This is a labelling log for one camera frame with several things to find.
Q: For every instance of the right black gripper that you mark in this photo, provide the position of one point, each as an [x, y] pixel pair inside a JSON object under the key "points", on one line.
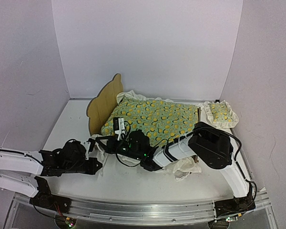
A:
{"points": [[107, 143]]}

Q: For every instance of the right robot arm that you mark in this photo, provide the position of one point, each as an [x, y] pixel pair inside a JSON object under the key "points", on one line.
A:
{"points": [[211, 145]]}

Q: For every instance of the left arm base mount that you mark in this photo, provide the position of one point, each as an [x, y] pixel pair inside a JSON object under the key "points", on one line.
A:
{"points": [[45, 199]]}

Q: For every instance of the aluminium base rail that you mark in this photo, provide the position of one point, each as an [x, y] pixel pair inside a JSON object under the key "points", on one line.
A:
{"points": [[175, 214]]}

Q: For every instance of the wooden pet bed frame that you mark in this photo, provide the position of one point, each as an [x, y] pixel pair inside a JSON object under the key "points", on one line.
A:
{"points": [[98, 109]]}

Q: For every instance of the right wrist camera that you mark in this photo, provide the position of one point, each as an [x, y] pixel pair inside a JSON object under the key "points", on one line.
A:
{"points": [[119, 128]]}

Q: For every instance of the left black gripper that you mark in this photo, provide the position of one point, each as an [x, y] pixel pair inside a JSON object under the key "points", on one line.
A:
{"points": [[89, 157]]}

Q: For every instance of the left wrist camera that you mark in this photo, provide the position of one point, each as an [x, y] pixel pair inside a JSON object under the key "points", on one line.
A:
{"points": [[89, 146]]}

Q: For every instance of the small lemon print pillow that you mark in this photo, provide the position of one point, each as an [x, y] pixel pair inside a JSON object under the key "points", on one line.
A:
{"points": [[220, 114]]}

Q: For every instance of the lemon print ruffled mattress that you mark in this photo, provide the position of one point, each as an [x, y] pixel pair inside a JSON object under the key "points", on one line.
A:
{"points": [[161, 120]]}

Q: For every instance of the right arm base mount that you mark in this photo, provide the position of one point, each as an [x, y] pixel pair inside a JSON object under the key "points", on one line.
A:
{"points": [[233, 207]]}

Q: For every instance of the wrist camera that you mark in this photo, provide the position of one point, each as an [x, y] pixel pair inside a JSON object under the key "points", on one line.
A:
{"points": [[89, 146], [119, 128]]}

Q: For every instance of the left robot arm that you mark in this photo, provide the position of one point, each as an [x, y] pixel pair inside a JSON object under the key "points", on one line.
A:
{"points": [[25, 172]]}

